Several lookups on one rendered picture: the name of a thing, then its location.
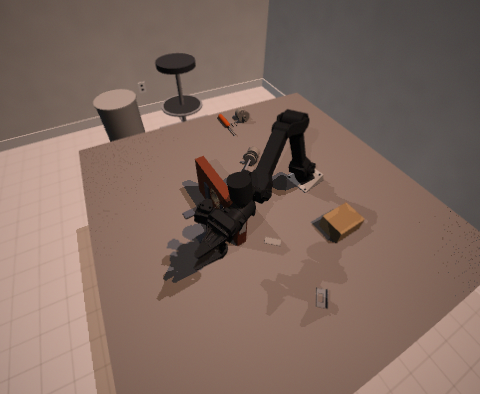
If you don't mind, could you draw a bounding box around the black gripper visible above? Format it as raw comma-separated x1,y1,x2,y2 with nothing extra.
194,207,246,270

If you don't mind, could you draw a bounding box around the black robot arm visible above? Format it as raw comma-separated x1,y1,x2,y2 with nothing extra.
194,109,316,225

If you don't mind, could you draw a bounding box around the orange-handled screwdriver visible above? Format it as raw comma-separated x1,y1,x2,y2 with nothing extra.
218,114,231,128

